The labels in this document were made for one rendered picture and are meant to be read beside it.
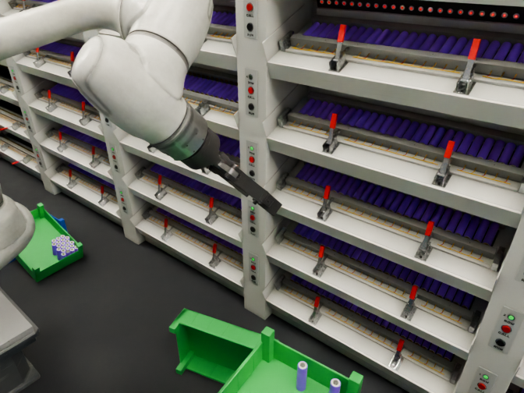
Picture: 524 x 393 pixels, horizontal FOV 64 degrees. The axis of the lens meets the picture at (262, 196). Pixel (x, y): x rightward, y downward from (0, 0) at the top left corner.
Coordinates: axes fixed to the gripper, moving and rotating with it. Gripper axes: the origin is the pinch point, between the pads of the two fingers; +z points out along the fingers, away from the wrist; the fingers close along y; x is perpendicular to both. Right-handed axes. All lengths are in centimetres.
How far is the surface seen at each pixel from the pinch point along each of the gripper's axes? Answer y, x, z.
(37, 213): -121, -60, 19
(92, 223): -120, -53, 42
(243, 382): 17.3, -30.0, 10.1
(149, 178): -87, -17, 31
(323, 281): -3.3, -6.7, 45.5
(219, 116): -41.5, 13.2, 9.3
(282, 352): 17.9, -21.5, 13.8
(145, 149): -77, -8, 16
